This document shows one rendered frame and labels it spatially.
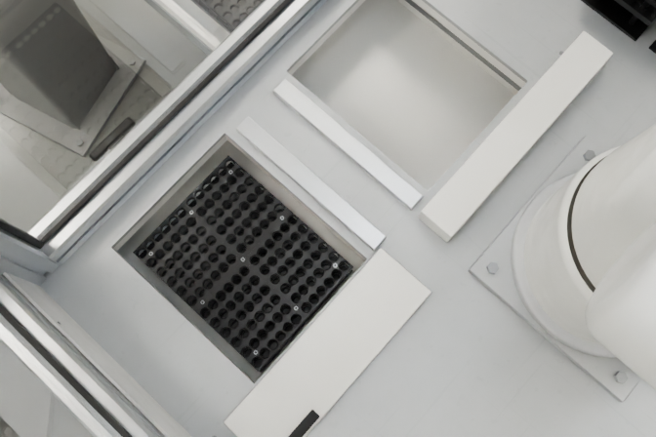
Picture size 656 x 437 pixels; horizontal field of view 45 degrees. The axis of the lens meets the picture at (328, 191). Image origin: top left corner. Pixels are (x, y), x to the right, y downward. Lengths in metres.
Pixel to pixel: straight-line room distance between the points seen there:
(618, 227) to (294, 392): 0.42
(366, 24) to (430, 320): 0.47
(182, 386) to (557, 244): 0.46
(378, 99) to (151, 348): 0.47
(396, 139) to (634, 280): 0.73
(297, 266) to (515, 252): 0.27
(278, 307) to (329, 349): 0.10
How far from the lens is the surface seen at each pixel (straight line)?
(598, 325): 0.45
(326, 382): 0.93
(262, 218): 1.02
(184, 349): 0.96
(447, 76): 1.17
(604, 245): 0.74
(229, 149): 1.12
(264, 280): 1.00
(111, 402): 0.83
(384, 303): 0.94
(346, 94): 1.15
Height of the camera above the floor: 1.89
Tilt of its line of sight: 75 degrees down
